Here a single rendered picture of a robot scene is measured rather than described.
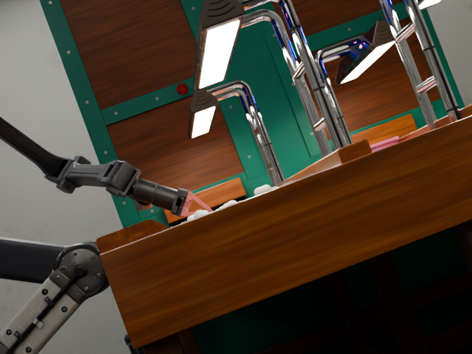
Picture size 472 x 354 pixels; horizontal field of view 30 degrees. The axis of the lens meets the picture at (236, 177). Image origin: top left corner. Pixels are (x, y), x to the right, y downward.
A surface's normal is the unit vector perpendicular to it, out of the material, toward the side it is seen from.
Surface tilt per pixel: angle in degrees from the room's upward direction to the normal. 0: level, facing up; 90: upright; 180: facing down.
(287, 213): 90
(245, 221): 90
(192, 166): 90
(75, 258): 88
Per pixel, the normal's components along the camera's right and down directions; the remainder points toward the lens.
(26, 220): -0.01, -0.04
